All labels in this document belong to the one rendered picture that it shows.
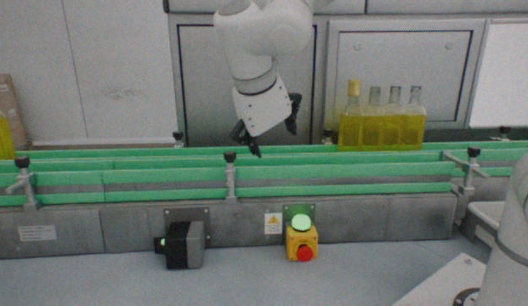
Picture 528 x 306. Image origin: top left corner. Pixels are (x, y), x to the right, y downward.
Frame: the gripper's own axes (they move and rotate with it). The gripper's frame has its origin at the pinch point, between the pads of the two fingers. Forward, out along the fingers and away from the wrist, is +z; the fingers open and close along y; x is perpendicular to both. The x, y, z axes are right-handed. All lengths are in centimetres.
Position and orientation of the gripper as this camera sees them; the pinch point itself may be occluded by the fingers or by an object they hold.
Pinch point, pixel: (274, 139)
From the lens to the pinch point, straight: 69.2
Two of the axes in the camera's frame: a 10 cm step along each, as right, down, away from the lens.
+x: 5.3, 5.2, -6.7
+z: 2.3, 6.7, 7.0
